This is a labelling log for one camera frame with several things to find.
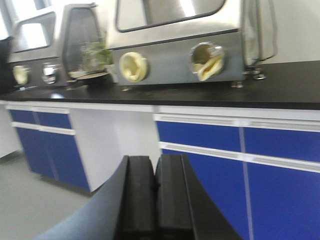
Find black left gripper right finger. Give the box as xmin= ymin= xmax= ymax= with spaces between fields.
xmin=155 ymin=154 xmax=240 ymax=240

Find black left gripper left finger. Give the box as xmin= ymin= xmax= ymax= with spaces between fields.
xmin=116 ymin=155 xmax=157 ymax=240

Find right blue lab cabinet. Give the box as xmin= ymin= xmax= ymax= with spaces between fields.
xmin=153 ymin=113 xmax=320 ymax=240

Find blue lab cabinet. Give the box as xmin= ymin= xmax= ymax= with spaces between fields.
xmin=6 ymin=104 xmax=93 ymax=192
xmin=153 ymin=113 xmax=320 ymax=240

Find left blue lab cabinet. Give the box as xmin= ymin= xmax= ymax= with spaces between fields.
xmin=6 ymin=104 xmax=93 ymax=192

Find glass jar with plant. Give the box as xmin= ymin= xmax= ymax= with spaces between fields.
xmin=70 ymin=40 xmax=112 ymax=80

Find large steel glove box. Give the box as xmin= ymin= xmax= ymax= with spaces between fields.
xmin=106 ymin=0 xmax=266 ymax=88

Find small steel glove box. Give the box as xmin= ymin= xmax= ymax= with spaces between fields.
xmin=8 ymin=3 xmax=107 ymax=88

